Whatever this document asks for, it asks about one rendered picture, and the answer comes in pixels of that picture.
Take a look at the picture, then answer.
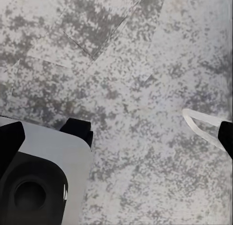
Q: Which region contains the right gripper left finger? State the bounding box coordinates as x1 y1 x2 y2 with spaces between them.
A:
0 121 25 179

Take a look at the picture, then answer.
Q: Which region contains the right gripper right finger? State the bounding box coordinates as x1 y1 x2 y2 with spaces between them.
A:
218 121 233 159

